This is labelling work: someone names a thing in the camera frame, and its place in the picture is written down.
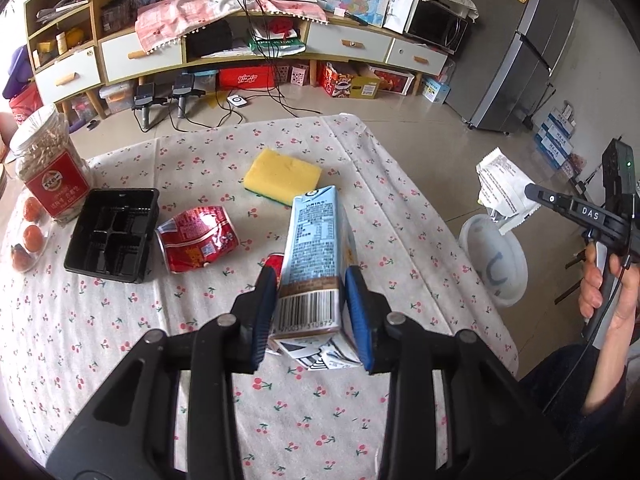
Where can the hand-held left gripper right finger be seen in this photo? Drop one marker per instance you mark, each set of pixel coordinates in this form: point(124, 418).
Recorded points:
point(362, 325)

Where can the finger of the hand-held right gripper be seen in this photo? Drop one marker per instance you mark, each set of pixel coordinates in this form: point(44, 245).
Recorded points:
point(555, 200)

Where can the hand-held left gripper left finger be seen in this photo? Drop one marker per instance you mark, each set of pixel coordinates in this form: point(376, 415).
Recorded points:
point(260, 330)

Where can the white snack packet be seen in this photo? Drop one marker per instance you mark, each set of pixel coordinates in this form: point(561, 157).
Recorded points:
point(502, 185)

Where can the blue milk carton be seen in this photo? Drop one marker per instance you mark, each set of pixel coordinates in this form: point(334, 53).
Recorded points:
point(312, 250)

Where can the person's right forearm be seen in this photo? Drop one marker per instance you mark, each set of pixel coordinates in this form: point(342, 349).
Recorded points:
point(607, 380)

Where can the person's right hand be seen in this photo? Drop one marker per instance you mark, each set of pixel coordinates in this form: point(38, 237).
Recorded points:
point(591, 285)

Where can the stack of blue white boxes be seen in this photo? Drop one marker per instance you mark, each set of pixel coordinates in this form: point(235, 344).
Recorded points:
point(557, 135)

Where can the red snack packet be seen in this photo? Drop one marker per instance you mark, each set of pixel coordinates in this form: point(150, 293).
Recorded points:
point(274, 261)

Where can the cherry print tablecloth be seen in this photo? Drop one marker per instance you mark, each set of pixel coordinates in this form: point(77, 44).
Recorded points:
point(150, 340)

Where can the crushed red snack bag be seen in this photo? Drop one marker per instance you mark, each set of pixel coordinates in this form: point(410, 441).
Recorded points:
point(197, 237)

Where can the yellow green sponge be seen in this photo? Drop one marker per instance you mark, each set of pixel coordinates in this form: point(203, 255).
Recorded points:
point(282, 175)

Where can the grey refrigerator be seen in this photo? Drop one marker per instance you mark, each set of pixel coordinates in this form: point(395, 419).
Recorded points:
point(520, 45)

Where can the blue white small box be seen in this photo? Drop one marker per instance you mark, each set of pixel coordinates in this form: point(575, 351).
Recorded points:
point(435, 90)

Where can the black plastic tray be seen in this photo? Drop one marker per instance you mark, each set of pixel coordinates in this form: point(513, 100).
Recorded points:
point(112, 235)

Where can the red gift box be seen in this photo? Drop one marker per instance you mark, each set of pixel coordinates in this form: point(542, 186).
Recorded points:
point(395, 80)

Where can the black microwave oven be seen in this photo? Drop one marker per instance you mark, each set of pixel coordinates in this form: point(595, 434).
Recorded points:
point(435, 27)

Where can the white round charger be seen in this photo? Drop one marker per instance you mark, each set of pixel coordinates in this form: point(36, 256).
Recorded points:
point(236, 101)

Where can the colourful printed cardboard box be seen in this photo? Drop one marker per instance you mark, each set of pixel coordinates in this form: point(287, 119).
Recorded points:
point(347, 82)

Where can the white paper bag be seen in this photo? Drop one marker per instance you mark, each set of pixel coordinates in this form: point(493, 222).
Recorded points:
point(401, 10)

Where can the small orange fruit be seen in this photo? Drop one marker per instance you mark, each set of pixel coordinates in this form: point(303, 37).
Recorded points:
point(32, 237)
point(32, 208)
point(20, 258)

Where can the spare hand-held gripper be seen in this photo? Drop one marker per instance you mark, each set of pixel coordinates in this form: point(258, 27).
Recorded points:
point(145, 100)
point(182, 92)

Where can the red flat carton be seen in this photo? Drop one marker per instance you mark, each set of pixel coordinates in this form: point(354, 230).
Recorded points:
point(247, 79)

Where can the small pink box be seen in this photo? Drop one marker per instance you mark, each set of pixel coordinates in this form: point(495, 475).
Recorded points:
point(297, 75)

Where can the long wooden white cabinet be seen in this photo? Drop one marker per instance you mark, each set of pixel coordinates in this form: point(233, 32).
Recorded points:
point(345, 42)

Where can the clear jar with red label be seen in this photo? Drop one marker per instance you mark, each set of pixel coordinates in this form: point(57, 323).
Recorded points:
point(50, 170)

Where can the clear plastic storage box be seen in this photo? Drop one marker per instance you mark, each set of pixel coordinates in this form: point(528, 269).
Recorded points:
point(115, 95)

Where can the green striped cloth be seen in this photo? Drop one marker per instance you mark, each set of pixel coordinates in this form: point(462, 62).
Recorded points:
point(275, 45)

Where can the black bag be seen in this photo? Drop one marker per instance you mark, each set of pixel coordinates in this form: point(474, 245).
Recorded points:
point(210, 40)

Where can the pink patterned cloth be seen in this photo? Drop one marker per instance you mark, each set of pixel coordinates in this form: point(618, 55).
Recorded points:
point(190, 12)

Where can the dark brown box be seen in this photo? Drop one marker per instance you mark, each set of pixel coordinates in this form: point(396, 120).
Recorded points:
point(112, 12)

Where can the purple cloth item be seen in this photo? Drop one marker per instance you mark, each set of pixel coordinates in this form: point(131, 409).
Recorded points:
point(15, 67)

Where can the wooden shelf unit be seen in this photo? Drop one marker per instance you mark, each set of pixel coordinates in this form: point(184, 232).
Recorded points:
point(60, 25)

